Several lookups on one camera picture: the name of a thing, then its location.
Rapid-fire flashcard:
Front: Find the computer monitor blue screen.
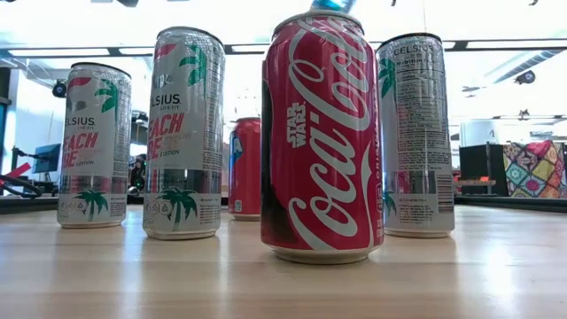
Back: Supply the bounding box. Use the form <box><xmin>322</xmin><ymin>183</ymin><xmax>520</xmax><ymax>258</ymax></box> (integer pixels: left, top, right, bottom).
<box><xmin>31</xmin><ymin>143</ymin><xmax>62</xmax><ymax>175</ymax></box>

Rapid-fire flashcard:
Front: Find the black curved bar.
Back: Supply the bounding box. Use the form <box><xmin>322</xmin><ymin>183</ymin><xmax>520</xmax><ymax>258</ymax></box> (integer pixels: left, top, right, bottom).
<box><xmin>0</xmin><ymin>174</ymin><xmax>43</xmax><ymax>199</ymax></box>

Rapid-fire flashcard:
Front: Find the red Coca-Cola Star Wars can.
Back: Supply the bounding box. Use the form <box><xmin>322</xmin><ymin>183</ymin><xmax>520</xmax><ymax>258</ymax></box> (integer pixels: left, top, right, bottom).
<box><xmin>260</xmin><ymin>10</ymin><xmax>385</xmax><ymax>266</ymax></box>

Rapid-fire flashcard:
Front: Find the Celsius Peach Vibe can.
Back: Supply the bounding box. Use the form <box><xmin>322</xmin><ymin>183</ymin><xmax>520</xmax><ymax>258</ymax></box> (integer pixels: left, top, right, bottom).
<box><xmin>142</xmin><ymin>26</ymin><xmax>227</xmax><ymax>241</ymax></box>
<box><xmin>56</xmin><ymin>61</ymin><xmax>133</xmax><ymax>230</ymax></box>
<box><xmin>375</xmin><ymin>32</ymin><xmax>456</xmax><ymax>239</ymax></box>

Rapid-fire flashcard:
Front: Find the person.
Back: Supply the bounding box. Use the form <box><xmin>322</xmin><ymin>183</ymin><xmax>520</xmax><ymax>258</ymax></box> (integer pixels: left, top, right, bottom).
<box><xmin>128</xmin><ymin>153</ymin><xmax>148</xmax><ymax>196</ymax></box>

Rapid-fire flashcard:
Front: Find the colourful patchwork quilt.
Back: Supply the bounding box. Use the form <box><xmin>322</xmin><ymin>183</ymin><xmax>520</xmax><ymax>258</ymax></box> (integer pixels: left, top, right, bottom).
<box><xmin>502</xmin><ymin>140</ymin><xmax>567</xmax><ymax>199</ymax></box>

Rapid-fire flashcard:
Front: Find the teal blue slim can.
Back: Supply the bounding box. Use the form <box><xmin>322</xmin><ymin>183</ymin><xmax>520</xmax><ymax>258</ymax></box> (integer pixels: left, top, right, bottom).
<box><xmin>309</xmin><ymin>0</ymin><xmax>358</xmax><ymax>13</ymax></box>

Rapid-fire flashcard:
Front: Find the white cylindrical tank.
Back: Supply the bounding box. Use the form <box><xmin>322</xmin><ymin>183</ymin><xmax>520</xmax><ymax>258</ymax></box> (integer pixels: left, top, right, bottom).
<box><xmin>459</xmin><ymin>119</ymin><xmax>501</xmax><ymax>147</ymax></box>

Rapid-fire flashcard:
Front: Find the ceiling light strip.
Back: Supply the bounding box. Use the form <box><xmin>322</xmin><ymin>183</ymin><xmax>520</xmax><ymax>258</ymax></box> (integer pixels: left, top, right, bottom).
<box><xmin>7</xmin><ymin>47</ymin><xmax>111</xmax><ymax>58</ymax></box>
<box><xmin>465</xmin><ymin>39</ymin><xmax>567</xmax><ymax>50</ymax></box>

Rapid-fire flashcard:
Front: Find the grey ceiling duct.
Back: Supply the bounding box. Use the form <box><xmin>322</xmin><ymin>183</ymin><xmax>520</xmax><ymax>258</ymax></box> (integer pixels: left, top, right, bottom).
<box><xmin>492</xmin><ymin>49</ymin><xmax>564</xmax><ymax>85</ymax></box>

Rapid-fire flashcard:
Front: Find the red bar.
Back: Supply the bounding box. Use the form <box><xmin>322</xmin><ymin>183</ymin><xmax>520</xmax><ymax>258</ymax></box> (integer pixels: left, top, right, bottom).
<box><xmin>0</xmin><ymin>162</ymin><xmax>33</xmax><ymax>181</ymax></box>

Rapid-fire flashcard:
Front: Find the wooden bench top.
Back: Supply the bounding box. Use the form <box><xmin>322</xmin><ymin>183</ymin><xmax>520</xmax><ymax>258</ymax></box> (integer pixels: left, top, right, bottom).
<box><xmin>452</xmin><ymin>178</ymin><xmax>497</xmax><ymax>187</ymax></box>

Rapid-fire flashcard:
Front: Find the black cabinet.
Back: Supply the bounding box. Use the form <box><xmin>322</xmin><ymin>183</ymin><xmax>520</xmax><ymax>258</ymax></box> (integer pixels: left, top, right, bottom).
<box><xmin>458</xmin><ymin>142</ymin><xmax>509</xmax><ymax>197</ymax></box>

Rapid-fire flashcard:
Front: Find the red can blue letter print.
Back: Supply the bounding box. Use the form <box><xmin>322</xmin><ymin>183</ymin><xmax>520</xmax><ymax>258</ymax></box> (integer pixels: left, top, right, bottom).
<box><xmin>228</xmin><ymin>116</ymin><xmax>263</xmax><ymax>222</ymax></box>

